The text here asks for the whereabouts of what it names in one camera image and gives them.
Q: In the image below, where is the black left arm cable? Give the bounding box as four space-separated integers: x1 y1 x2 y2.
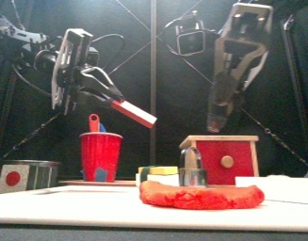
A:
92 32 126 75

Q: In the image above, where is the black frame post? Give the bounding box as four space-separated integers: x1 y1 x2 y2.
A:
280 13 308 152

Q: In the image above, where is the metal tin red dot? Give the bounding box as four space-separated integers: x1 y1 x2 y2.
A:
0 159 62 195

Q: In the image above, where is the red play dough lump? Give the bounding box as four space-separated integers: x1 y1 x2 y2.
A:
139 180 266 211

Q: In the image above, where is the wooden box red front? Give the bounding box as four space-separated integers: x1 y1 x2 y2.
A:
179 135 262 187

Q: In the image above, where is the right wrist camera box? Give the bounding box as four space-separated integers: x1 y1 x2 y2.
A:
174 10 210 57

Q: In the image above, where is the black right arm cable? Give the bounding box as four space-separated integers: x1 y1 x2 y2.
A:
156 17 182 51

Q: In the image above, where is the red utensil handle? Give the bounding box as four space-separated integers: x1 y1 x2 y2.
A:
88 113 102 134

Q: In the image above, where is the red plastic cup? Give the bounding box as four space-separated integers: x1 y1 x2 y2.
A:
78 132 124 184

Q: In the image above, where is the red salmon topping piece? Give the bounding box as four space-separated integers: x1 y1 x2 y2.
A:
110 100 156 129

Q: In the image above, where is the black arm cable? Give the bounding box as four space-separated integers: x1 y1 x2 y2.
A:
92 32 126 75
156 17 182 51

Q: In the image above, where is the white cutting board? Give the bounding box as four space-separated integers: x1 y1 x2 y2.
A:
0 184 308 234

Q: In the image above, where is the small blue piece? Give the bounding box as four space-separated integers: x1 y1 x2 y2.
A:
94 168 110 184

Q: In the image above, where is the flat wooden tray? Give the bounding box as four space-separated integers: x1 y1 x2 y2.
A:
58 179 139 188

